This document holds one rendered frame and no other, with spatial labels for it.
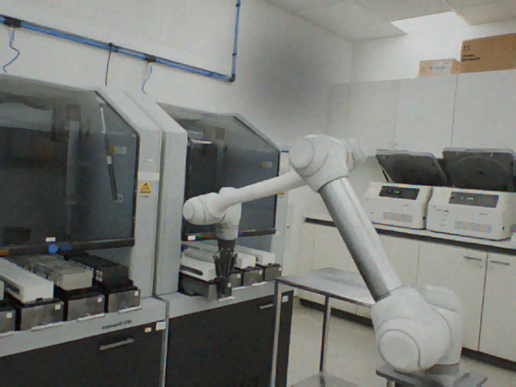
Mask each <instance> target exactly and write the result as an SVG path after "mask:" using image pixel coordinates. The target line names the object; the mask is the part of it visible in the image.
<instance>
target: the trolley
mask: <svg viewBox="0 0 516 387"><path fill-rule="evenodd" d="M274 282H275V288H274V309H273V320H272V332H271V342H270V352H269V363H268V383H267V387H274V384H275V374H276V353H277V343H278V332H279V311H280V300H281V290H282V284H283V285H289V286H292V287H296V288H299V289H303V290H305V291H310V292H314V293H316V294H320V295H322V296H325V303H324V315H323V324H322V342H321V353H320V372H317V373H315V374H314V375H312V376H310V377H309V378H306V379H303V380H302V381H299V382H297V383H294V384H292V385H291V386H289V387H362V386H360V385H358V384H355V383H352V382H350V381H347V380H345V379H343V378H338V377H337V376H334V375H333V374H332V373H329V372H326V351H327V342H328V332H329V322H330V312H331V302H332V298H334V299H339V300H342V301H344V302H350V303H354V304H356V305H359V306H361V307H365V308H372V304H373V303H375V302H374V301H373V299H372V296H371V295H370V293H369V291H368V289H367V285H366V284H365V282H364V280H363V279H362V278H361V274H356V273H352V272H349V271H346V270H342V269H338V268H334V267H324V268H320V269H316V270H311V271H308V272H303V273H299V274H291V275H286V276H280V277H275V278H274ZM405 286H406V288H408V287H409V288H412V289H413V290H416V291H418V290H419V289H420V287H415V286H411V285H405ZM394 385H395V382H394V381H390V380H388V379H387V383H386V387H394Z"/></svg>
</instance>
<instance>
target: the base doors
mask: <svg viewBox="0 0 516 387"><path fill-rule="evenodd" d="M378 237H379V238H380V239H381V242H382V244H383V245H384V247H386V248H390V249H393V250H392V251H390V250H386V251H387V253H388V254H389V256H390V259H391V260H392V262H393V264H394V266H395V269H396V270H397V272H398V274H399V275H400V277H401V278H402V281H403V282H404V284H405V285H411V286H415V287H423V286H425V285H436V286H441V287H447V288H450V289H452V290H454V291H455V293H456V294H457V295H458V296H459V298H460V300H461V303H462V304H463V309H464V332H463V344H462V346H463V347H466V348H471V349H473V350H476V351H477V350H478V351H481V352H484V353H487V354H489V355H494V356H497V357H500V358H505V359H507V360H513V361H516V257H515V256H505V255H500V254H494V253H490V252H480V251H475V250H466V249H460V248H455V247H451V246H446V245H441V244H431V243H426V242H422V241H416V240H407V239H396V238H392V237H386V236H382V235H378ZM334 239H339V240H343V239H342V237H341V235H340V233H339V232H338V230H337V228H334V227H324V226H319V225H313V224H309V223H303V233H302V244H301V255H300V264H299V272H300V273H303V272H308V271H311V270H316V269H320V268H324V267H334V268H338V269H342V270H346V271H349V272H352V273H356V274H359V271H358V269H357V268H356V266H355V262H354V261H353V259H352V257H351V256H350V254H349V250H348V249H347V247H346V245H345V244H344V240H343V241H342V242H341V241H337V240H334ZM487 255H488V260H487ZM464 256H471V257H474V258H482V261H478V260H475V259H470V258H465V257H464ZM444 260H449V261H454V262H459V263H458V264H454V263H449V262H444ZM493 260H494V262H504V263H506V262H508V263H510V265H507V264H499V263H494V262H490V261H493ZM480 266H483V268H480ZM489 267H493V269H492V270H490V269H489ZM486 270H487V277H486ZM485 279H486V284H485ZM484 287H485V293H484ZM483 295H484V301H483ZM297 296H298V297H300V298H304V299H307V300H310V301H313V302H319V303H321V304H324V303H325V296H322V295H320V294H316V293H314V292H310V291H305V290H303V289H299V288H298V295H297ZM331 307H332V308H337V309H340V310H343V311H348V312H350V313H353V314H358V315H360V316H363V317H367V318H369V319H372V318H371V315H370V311H371V308H365V307H361V306H359V305H356V304H354V303H350V302H344V301H342V300H339V299H334V298H332V302H331ZM482 311H483V317H482ZM481 319H482V325H481ZM480 326H481V334H480ZM479 335H480V342H479ZM478 343H479V349H478Z"/></svg>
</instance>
